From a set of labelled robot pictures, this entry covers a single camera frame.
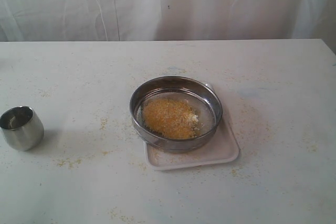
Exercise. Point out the yellow millet grain pile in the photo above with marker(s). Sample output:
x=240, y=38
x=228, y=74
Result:
x=171, y=118

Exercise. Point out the white square plastic tray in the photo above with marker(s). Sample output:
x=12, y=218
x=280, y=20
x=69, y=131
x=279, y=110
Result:
x=222, y=148

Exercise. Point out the round steel mesh sieve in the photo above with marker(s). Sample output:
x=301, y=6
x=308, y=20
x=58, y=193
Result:
x=175, y=84

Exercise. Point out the white backdrop curtain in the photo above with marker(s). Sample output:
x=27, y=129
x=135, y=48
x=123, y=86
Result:
x=122, y=20

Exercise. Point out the stainless steel cup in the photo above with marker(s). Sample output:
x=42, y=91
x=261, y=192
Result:
x=21, y=127

